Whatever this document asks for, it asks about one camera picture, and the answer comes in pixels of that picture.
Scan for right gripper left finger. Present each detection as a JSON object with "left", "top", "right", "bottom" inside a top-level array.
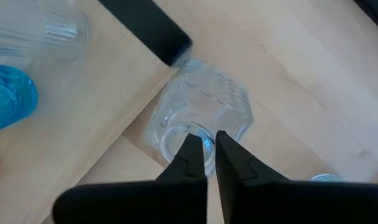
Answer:
[{"left": 52, "top": 133, "right": 208, "bottom": 224}]

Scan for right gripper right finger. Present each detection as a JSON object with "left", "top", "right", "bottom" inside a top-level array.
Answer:
[{"left": 214, "top": 129, "right": 378, "bottom": 224}]

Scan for clear wide-rim glass vase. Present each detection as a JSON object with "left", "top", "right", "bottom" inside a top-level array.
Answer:
[{"left": 310, "top": 173, "right": 344, "bottom": 183}]

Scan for clear square diamond-cut vase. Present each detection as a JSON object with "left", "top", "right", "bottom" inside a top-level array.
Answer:
[{"left": 145, "top": 58, "right": 255, "bottom": 178}]

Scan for teal glass vase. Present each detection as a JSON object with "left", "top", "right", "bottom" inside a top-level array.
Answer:
[{"left": 0, "top": 63, "right": 39, "bottom": 132}]

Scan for slim clear ribbed glass bottle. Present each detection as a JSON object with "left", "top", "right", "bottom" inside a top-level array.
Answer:
[{"left": 0, "top": 0, "right": 90, "bottom": 62}]

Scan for clear acrylic tray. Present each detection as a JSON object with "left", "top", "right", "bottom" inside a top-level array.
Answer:
[{"left": 0, "top": 0, "right": 193, "bottom": 224}]

